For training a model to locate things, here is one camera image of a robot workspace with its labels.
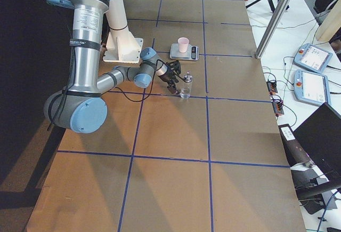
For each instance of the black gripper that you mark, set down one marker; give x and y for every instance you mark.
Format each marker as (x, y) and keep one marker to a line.
(167, 77)

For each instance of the clear glass sauce bottle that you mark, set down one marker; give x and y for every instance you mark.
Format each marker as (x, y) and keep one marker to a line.
(186, 86)

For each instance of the pink plastic cup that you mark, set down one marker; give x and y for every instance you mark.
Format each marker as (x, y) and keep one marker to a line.
(183, 44)

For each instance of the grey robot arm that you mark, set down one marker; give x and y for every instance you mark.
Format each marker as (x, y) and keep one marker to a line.
(79, 105)

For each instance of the silver digital kitchen scale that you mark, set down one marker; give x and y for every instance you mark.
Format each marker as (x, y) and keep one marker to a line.
(192, 53)

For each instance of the far orange black connector box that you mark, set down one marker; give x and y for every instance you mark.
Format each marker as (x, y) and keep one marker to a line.
(272, 87)

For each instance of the orange black connector box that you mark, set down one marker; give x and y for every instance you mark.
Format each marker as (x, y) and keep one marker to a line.
(278, 107)
(272, 87)

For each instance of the near orange black connector box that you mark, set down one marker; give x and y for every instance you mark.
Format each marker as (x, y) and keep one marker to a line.
(278, 107)

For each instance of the near blue teach pendant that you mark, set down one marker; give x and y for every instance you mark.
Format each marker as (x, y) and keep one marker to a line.
(312, 88)

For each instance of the blue teach pendant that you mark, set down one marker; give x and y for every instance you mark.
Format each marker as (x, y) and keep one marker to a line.
(312, 58)
(312, 88)

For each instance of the far blue teach pendant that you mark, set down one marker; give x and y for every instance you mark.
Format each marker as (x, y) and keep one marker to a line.
(312, 58)

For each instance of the dark box with white label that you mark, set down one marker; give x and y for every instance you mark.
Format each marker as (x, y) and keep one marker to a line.
(295, 153)

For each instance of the black monitor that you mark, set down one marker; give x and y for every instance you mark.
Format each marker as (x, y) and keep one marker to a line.
(319, 135)

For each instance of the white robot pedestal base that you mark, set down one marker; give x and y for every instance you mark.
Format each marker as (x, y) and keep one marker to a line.
(121, 45)

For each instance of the aluminium frame post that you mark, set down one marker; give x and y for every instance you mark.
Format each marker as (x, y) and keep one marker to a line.
(274, 21)

